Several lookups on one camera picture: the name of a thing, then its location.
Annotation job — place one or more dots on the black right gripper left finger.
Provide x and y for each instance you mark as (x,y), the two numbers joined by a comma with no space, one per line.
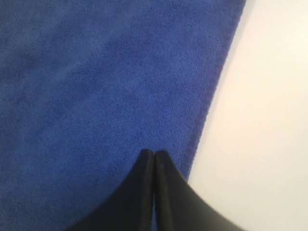
(130,206)

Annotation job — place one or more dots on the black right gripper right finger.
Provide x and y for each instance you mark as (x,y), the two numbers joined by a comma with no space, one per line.
(177,206)

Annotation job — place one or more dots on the blue microfiber cloth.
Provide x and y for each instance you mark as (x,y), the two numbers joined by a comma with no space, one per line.
(86,84)

